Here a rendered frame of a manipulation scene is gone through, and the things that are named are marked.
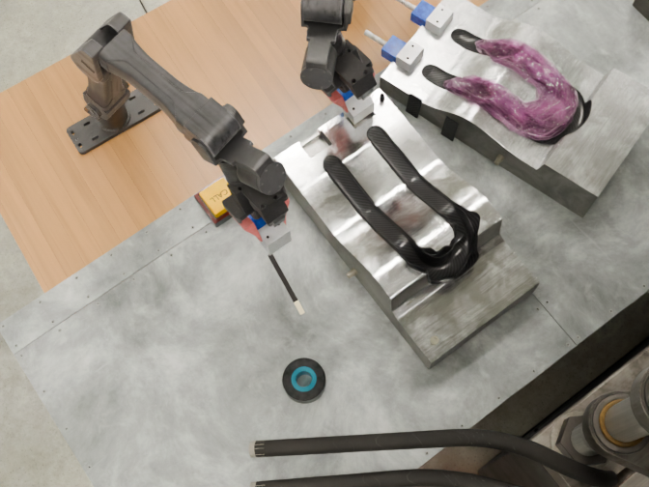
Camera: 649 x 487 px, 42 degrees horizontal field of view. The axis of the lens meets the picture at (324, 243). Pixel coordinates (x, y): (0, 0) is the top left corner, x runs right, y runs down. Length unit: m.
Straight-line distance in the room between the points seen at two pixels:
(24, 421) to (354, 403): 1.23
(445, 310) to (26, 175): 0.91
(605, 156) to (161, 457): 1.01
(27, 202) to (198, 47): 0.49
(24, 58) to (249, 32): 1.25
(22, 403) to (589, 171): 1.69
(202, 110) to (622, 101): 0.84
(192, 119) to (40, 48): 1.70
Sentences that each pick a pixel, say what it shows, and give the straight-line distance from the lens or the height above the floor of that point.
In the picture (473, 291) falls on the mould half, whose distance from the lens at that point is 1.62.
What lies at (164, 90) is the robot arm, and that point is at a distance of 1.39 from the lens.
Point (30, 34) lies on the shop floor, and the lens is 3.07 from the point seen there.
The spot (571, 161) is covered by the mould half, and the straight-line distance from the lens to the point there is 1.69.
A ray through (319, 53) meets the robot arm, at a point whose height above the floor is 1.16.
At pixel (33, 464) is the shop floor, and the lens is 2.56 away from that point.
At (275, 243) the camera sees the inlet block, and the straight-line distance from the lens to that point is 1.54.
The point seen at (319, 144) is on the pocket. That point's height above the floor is 0.86.
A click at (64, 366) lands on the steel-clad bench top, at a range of 1.72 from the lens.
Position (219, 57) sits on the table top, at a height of 0.80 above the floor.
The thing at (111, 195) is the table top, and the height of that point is 0.80.
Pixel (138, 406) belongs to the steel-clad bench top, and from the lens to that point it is 1.66.
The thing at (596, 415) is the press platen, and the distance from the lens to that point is 1.42.
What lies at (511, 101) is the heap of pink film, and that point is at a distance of 1.73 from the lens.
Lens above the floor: 2.39
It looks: 70 degrees down
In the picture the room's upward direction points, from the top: 5 degrees counter-clockwise
